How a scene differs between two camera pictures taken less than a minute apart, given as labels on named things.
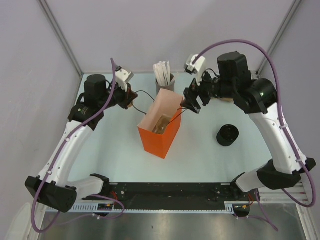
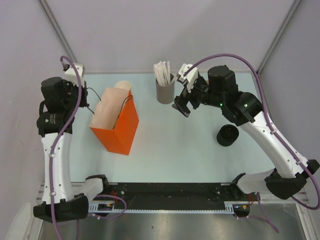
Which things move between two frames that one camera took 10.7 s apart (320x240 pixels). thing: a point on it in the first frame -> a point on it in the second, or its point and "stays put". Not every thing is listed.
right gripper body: x=204 y=91 stays put
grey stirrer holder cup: x=171 y=87 stays put
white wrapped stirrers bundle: x=162 y=71 stays put
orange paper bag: x=160 y=122 -> x=115 y=120
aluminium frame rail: x=267 y=195 stays put
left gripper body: x=121 y=96 -> x=73 y=91
